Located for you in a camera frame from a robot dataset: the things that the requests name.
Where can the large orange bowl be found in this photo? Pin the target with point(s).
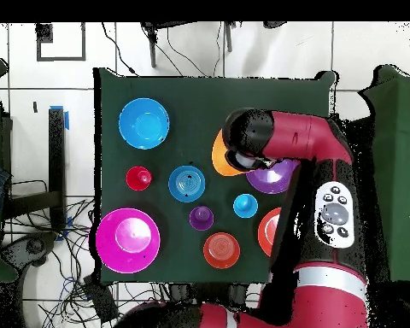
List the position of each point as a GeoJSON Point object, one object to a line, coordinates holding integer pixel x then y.
{"type": "Point", "coordinates": [220, 160]}

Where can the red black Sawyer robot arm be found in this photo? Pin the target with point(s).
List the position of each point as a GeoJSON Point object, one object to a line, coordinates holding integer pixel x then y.
{"type": "Point", "coordinates": [294, 136]}

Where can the small blue bowl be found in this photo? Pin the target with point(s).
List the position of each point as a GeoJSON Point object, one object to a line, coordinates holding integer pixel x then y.
{"type": "Point", "coordinates": [186, 184]}

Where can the purple cup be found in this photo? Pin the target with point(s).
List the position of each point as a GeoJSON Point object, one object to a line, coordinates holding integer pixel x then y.
{"type": "Point", "coordinates": [201, 218]}

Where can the blue cup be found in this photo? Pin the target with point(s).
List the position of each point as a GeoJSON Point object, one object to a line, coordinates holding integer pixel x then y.
{"type": "Point", "coordinates": [245, 206]}

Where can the wide purple bowl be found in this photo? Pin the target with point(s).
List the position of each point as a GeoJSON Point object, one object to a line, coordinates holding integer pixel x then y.
{"type": "Point", "coordinates": [259, 184]}

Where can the red cup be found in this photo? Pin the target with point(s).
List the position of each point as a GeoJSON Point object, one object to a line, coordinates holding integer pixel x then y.
{"type": "Point", "coordinates": [138, 179]}

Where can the small red-orange bowl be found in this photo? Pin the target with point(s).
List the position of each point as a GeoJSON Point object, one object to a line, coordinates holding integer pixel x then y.
{"type": "Point", "coordinates": [221, 250]}

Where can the wide red-orange bowl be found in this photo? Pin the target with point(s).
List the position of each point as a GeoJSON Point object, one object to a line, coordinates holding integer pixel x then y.
{"type": "Point", "coordinates": [264, 232]}

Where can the large blue bowl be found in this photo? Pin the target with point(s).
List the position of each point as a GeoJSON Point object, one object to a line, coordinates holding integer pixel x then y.
{"type": "Point", "coordinates": [143, 123]}

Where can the dark green table cloth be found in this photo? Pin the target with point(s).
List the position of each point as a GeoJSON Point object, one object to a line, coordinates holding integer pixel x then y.
{"type": "Point", "coordinates": [191, 89]}

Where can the large pink bowl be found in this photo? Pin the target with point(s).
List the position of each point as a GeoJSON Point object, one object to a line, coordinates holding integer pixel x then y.
{"type": "Point", "coordinates": [128, 241]}

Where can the black metal stand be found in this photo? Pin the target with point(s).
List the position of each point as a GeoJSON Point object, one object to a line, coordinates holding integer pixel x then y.
{"type": "Point", "coordinates": [56, 153]}

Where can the black power strip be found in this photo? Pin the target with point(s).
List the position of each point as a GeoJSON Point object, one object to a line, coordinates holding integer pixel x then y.
{"type": "Point", "coordinates": [102, 302]}

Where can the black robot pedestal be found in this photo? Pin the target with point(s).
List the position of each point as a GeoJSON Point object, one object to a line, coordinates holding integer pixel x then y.
{"type": "Point", "coordinates": [179, 297]}

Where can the black camera tripod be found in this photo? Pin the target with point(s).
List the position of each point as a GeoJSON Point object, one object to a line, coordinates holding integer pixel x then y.
{"type": "Point", "coordinates": [152, 51]}

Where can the grey square floor frame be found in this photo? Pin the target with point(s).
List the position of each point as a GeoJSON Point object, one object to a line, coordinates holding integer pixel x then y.
{"type": "Point", "coordinates": [61, 59]}

